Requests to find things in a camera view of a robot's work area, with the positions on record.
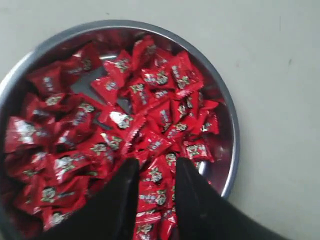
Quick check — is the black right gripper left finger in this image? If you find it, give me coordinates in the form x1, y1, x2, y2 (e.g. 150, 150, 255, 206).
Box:
42, 158, 139, 240

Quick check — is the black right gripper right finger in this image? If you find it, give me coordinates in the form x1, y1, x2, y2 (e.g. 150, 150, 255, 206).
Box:
175, 157, 283, 240

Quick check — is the round steel bowl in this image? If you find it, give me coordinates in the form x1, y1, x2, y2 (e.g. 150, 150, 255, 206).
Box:
0, 19, 241, 240

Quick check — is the pile of red wrapped candies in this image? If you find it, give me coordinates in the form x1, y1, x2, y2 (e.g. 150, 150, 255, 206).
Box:
1, 35, 223, 240

